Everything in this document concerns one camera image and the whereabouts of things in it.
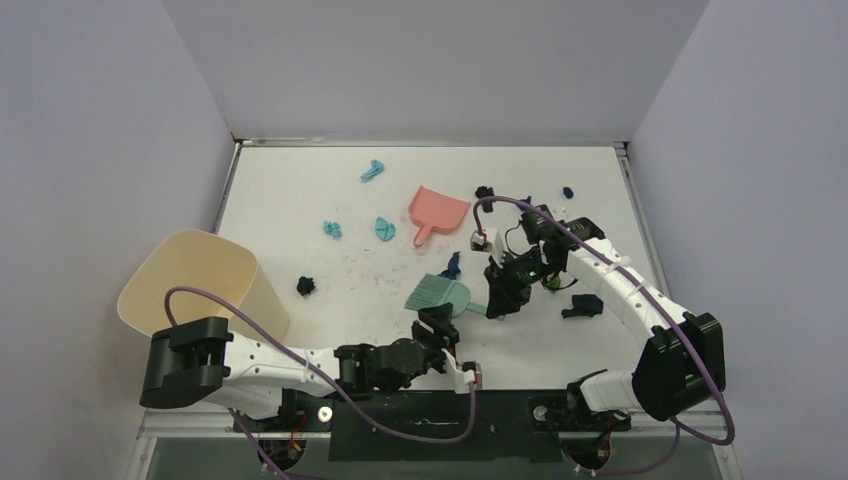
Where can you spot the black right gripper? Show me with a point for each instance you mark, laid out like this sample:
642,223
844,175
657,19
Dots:
502,281

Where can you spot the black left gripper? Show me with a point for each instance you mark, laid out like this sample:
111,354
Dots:
443,335

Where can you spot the dark blue paper scrap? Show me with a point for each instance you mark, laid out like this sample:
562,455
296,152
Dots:
452,270

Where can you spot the black paper scrap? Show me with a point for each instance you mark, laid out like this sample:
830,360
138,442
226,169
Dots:
583,305
305,286
484,195

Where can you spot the green hand brush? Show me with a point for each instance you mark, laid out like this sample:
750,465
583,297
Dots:
433,291

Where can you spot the pink plastic dustpan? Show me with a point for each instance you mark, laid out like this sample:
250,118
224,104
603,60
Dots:
435,213

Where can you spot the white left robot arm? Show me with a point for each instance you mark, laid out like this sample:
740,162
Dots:
204,360

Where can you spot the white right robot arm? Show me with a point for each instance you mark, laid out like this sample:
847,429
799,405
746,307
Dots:
682,354

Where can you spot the black paper scrap top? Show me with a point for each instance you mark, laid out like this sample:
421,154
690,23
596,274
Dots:
484,195

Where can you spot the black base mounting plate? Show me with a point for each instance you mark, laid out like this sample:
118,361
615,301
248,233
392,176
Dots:
500,424

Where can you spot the teal paper scrap middle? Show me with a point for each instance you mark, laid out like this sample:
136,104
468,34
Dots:
384,229

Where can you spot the teal paper scrap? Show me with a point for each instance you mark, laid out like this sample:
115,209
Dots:
384,229
376,167
332,229

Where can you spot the teal paper scrap left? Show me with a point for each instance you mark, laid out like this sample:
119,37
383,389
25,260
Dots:
332,229

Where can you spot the teal paper scrap top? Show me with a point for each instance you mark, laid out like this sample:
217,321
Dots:
376,167

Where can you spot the beige waste bin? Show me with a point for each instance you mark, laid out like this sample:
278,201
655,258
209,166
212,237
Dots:
208,262

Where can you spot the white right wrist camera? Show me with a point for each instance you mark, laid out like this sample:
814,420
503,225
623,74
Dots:
489,241

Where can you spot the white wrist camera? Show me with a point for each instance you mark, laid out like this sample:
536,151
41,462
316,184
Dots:
489,241
465,376

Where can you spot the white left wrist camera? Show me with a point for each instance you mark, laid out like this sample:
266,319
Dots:
465,376

